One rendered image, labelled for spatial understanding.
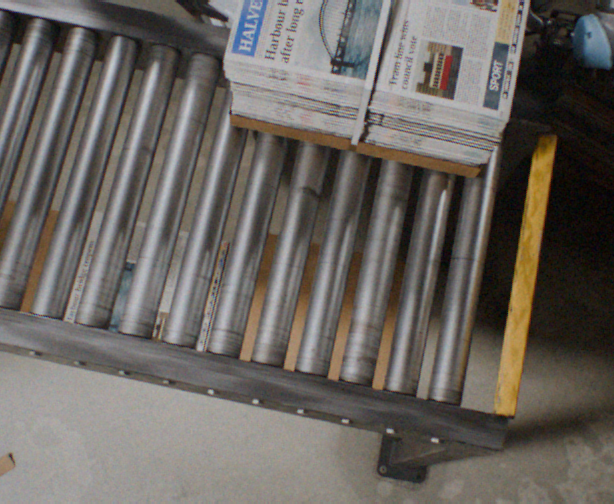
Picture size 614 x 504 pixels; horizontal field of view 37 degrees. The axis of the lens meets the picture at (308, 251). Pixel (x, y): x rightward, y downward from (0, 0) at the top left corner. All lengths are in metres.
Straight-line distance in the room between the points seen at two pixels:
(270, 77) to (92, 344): 0.45
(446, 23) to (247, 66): 0.26
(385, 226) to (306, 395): 0.27
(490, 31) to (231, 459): 1.20
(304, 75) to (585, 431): 1.29
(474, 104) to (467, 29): 0.10
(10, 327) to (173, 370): 0.24
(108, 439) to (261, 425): 0.34
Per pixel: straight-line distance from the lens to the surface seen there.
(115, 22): 1.51
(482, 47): 1.25
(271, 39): 1.22
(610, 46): 1.40
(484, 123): 1.23
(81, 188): 1.41
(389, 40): 1.23
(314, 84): 1.21
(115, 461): 2.14
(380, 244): 1.37
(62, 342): 1.36
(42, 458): 2.17
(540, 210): 1.41
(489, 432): 1.35
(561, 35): 1.50
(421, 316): 1.36
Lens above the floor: 2.11
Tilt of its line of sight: 75 degrees down
